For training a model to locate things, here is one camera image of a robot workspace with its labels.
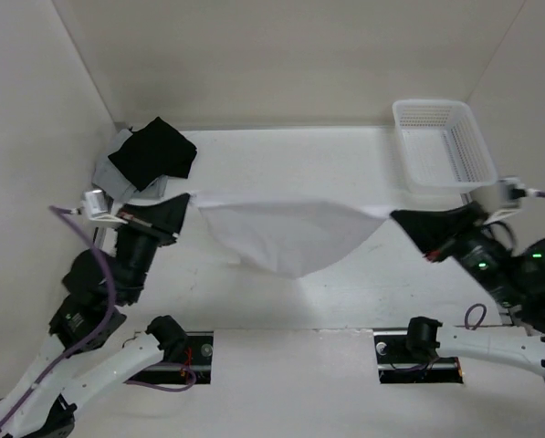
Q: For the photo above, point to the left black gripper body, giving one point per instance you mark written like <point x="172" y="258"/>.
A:
<point x="139" y="248"/>

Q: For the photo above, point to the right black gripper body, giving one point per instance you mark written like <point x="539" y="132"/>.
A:
<point x="478" y="249"/>

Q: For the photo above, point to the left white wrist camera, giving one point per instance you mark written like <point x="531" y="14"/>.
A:
<point x="96" y="209"/>

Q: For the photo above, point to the left metal table rail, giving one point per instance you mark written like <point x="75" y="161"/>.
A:
<point x="99" y="233"/>

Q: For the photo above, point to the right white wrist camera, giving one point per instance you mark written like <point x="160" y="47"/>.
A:
<point x="511" y="193"/>

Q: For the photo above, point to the white tank top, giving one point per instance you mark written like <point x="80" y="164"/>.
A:
<point x="288" y="235"/>

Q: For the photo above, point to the folded grey tank top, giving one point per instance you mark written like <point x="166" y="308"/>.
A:
<point x="109" y="179"/>

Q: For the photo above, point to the folded black tank top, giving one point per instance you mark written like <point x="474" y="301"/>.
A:
<point x="154" y="151"/>

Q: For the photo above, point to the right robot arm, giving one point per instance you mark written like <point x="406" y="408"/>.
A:
<point x="428" y="339"/>

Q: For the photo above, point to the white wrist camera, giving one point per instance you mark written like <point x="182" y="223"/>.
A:
<point x="96" y="209"/>
<point x="511" y="193"/>

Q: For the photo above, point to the white plastic basket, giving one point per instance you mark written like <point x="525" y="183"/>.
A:
<point x="441" y="147"/>

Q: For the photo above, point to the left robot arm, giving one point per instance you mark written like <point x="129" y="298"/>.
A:
<point x="108" y="276"/>

